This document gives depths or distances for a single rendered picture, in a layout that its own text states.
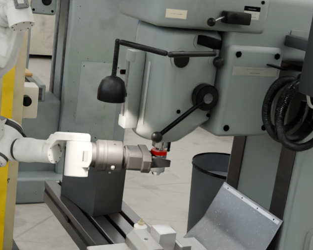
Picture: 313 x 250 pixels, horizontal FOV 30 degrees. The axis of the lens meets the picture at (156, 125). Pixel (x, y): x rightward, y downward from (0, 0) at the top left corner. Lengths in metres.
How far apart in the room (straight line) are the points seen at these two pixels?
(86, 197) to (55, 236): 1.92
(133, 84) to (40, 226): 2.60
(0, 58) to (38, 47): 8.46
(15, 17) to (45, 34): 8.51
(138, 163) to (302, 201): 0.51
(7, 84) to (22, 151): 1.58
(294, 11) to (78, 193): 0.96
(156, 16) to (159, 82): 0.18
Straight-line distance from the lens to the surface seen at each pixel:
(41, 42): 10.08
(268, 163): 1.88
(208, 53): 1.46
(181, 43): 1.52
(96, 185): 1.99
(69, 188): 2.14
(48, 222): 4.13
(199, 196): 3.65
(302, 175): 1.79
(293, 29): 1.71
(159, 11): 1.46
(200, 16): 1.51
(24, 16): 1.57
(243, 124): 1.66
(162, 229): 1.68
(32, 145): 1.72
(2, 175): 3.45
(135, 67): 1.56
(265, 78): 1.67
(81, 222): 1.99
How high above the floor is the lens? 1.77
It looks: 15 degrees down
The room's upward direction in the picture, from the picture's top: 8 degrees clockwise
